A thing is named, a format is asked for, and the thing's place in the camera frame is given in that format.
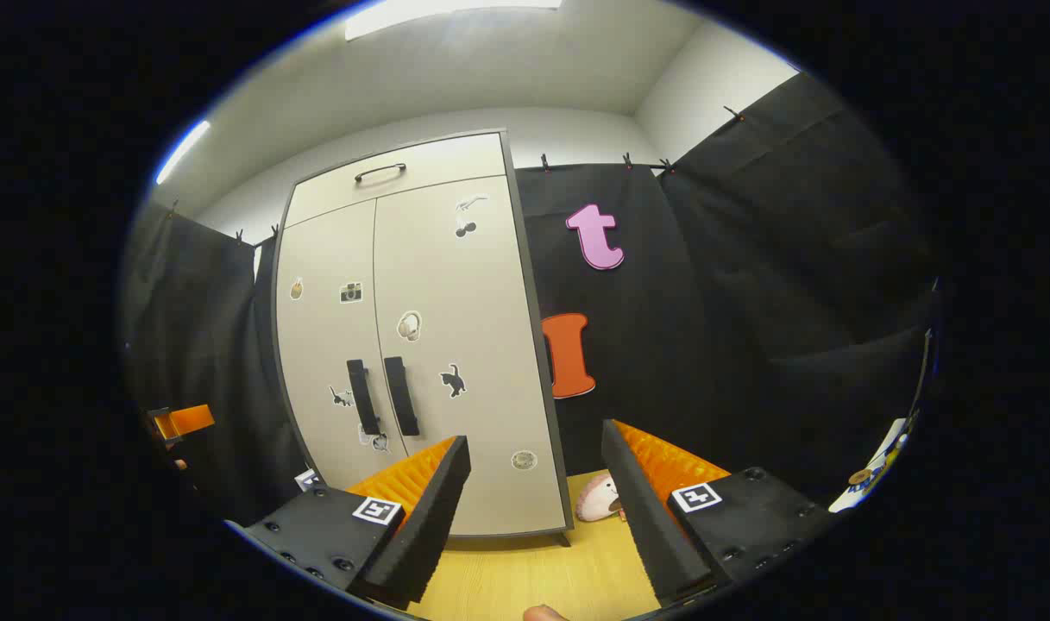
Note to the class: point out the white blue printed item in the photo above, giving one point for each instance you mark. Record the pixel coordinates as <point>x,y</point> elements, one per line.
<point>874,470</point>

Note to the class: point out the beige cabinet drawer front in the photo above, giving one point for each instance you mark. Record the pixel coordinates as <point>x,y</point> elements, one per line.
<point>455,168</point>

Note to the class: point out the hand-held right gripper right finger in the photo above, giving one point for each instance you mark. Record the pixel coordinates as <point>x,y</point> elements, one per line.
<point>645,526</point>

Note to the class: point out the beige double-door shoe cabinet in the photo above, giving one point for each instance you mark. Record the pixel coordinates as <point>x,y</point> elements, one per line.
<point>481,448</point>

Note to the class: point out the white printed card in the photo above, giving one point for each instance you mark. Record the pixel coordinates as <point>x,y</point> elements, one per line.
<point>307,479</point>

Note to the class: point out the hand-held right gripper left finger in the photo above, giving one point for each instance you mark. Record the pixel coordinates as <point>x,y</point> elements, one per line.
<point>434,517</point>

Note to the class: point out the beige cabinet door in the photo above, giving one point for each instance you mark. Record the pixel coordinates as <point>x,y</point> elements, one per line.
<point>473,302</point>
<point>326,345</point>

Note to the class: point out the narrow ceiling light strip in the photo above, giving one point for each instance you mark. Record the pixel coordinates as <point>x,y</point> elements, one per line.
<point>182,152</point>

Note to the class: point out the rectangular ceiling light panel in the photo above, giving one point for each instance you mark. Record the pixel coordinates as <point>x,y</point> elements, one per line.
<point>438,13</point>

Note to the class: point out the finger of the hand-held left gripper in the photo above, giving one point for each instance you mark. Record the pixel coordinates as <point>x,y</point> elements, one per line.
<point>188,419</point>

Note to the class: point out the pink white plush toy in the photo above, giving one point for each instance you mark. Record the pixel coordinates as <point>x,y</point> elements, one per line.
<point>598,500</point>

